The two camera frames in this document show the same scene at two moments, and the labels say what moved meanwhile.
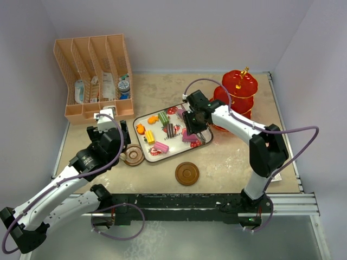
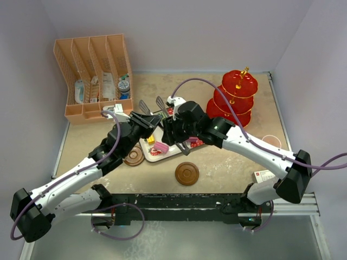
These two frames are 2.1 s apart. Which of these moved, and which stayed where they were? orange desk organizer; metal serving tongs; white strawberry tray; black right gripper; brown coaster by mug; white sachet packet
Moved: black right gripper; metal serving tongs
Stayed: white sachet packet; orange desk organizer; brown coaster by mug; white strawberry tray
